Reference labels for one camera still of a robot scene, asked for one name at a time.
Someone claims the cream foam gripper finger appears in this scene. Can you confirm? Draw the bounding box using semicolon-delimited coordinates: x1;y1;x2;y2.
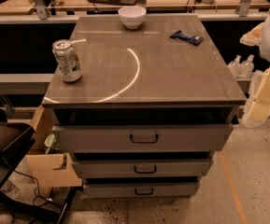
239;22;263;47
242;67;270;128

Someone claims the blue rxbar snack bar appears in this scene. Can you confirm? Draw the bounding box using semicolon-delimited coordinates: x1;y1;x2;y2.
170;30;203;46

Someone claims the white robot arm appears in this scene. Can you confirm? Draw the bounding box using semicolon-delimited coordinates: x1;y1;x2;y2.
240;14;270;128

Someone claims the silver green soda can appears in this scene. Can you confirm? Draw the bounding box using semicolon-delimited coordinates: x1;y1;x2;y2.
52;39;81;82

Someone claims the clear sanitizer bottle right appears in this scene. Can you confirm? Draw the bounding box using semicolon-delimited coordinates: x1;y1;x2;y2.
238;54;254;78

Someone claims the clear sanitizer bottle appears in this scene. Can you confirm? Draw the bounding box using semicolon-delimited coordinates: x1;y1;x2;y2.
227;55;241;78
238;54;254;78

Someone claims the clear sanitizer bottle left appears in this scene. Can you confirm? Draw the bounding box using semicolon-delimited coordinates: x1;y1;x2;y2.
227;55;241;78

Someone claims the grey drawer cabinet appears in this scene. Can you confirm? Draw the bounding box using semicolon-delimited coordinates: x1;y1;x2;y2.
42;15;246;186

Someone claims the white ceramic bowl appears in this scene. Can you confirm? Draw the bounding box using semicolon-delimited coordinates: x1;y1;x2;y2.
118;6;147;29

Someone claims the bottom grey drawer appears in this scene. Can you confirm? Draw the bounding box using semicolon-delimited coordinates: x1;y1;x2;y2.
83;182;199;199

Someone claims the grey drawer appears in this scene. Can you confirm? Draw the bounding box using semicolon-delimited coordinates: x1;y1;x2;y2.
52;124;233;153
83;182;199;199
73;159;212;179

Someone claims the top grey drawer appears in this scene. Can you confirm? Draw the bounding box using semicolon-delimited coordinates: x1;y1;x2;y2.
52;124;233;153

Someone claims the middle grey drawer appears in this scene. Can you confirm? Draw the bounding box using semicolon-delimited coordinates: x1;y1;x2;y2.
73;159;212;179

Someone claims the green white small item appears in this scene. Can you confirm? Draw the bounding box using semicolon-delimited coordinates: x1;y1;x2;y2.
44;133;59;154

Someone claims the cardboard box piece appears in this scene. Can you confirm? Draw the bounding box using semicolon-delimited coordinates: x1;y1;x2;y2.
26;154;82;198

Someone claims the dark brown chair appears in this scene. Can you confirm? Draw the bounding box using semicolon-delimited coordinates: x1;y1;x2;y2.
0;108;35;188

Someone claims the grey metal bracket right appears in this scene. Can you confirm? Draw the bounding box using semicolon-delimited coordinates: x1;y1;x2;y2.
235;0;251;17

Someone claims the grey metal bracket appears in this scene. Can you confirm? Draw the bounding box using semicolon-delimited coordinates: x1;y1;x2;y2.
33;0;49;20
235;0;251;17

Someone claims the grey metal bracket left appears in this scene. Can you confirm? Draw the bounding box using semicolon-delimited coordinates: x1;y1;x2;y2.
33;0;49;20

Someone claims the black floor cable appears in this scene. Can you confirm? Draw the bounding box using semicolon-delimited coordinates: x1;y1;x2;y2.
13;169;64;210

